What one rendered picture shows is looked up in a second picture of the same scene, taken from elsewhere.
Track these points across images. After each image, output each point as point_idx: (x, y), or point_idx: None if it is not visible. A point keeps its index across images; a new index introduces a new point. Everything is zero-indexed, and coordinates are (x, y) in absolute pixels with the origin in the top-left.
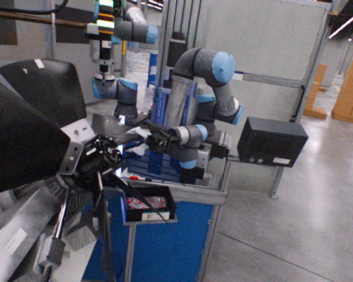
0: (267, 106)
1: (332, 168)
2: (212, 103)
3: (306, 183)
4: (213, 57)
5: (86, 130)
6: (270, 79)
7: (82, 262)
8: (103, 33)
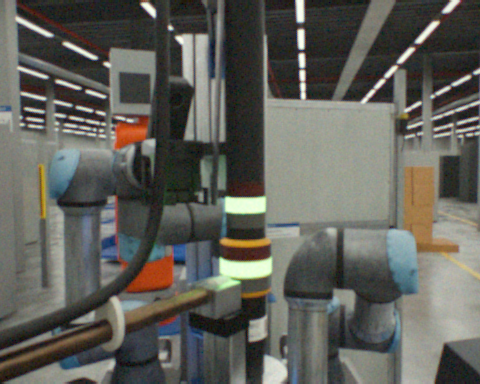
0: None
1: (445, 338)
2: (334, 318)
3: (430, 382)
4: (385, 246)
5: None
6: (342, 226)
7: None
8: (252, 299)
